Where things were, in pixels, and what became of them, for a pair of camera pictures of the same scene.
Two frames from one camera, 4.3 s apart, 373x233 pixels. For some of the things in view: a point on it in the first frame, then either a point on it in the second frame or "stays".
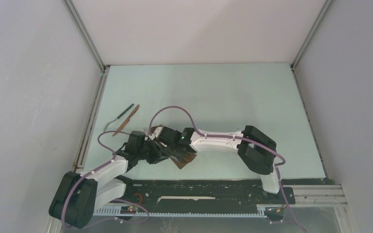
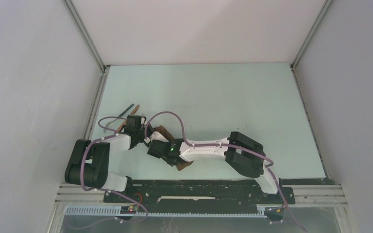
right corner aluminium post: (310, 34) stays
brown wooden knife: (132, 113) stays
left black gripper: (157, 156) → (143, 127)
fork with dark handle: (119, 116) stays
